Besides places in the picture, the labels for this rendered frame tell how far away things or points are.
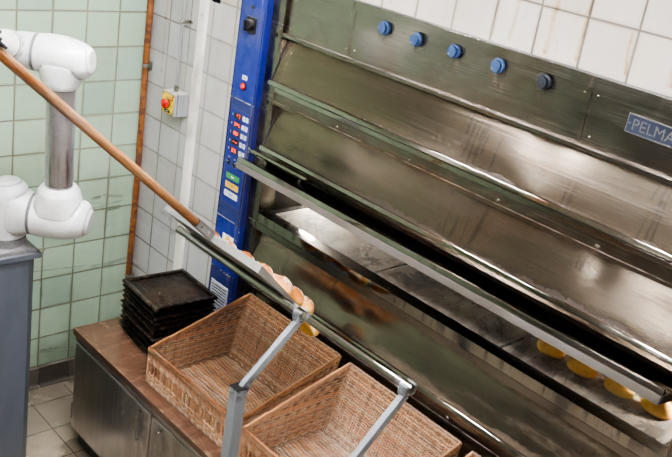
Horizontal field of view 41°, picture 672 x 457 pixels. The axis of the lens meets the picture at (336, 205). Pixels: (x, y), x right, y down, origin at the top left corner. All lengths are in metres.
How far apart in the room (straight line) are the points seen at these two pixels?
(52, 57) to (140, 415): 1.37
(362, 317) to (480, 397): 0.56
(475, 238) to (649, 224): 0.59
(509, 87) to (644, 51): 0.44
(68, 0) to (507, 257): 2.14
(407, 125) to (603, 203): 0.74
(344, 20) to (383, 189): 0.60
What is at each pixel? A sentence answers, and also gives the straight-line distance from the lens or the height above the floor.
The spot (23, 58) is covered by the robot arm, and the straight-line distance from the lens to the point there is 3.22.
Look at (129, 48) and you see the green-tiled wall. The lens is 4.14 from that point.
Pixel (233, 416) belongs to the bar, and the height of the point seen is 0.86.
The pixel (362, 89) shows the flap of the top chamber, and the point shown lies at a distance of 3.12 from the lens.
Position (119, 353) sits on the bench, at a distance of 3.75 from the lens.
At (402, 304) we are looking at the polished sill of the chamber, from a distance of 3.11.
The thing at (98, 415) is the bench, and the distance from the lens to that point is 3.90.
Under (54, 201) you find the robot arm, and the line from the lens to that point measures 3.37.
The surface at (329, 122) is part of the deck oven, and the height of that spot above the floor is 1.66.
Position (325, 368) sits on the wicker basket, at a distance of 3.33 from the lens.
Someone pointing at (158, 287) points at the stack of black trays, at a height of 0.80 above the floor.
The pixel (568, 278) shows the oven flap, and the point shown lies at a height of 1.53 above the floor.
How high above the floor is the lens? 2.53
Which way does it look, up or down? 21 degrees down
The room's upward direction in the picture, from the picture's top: 9 degrees clockwise
